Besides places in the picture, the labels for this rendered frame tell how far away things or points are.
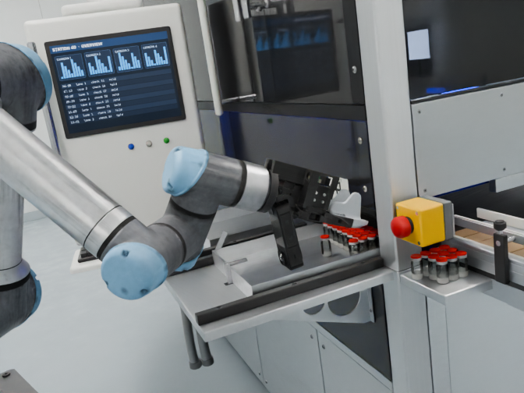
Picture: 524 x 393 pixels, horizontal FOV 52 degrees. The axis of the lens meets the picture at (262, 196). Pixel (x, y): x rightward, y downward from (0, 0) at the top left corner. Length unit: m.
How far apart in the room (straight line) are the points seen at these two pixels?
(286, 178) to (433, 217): 0.29
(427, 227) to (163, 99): 1.13
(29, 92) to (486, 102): 0.85
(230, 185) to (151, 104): 1.10
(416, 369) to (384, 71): 0.62
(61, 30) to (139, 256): 1.28
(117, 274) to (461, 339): 0.81
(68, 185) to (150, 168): 1.15
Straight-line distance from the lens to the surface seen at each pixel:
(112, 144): 1.89
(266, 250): 1.31
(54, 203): 0.76
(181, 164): 0.78
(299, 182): 0.87
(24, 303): 1.12
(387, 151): 1.04
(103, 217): 0.74
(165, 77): 1.88
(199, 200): 0.80
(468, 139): 1.16
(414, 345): 1.20
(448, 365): 1.28
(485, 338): 1.34
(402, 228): 1.00
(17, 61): 0.96
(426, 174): 1.10
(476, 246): 1.09
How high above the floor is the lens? 1.32
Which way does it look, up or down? 14 degrees down
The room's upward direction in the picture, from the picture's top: 8 degrees counter-clockwise
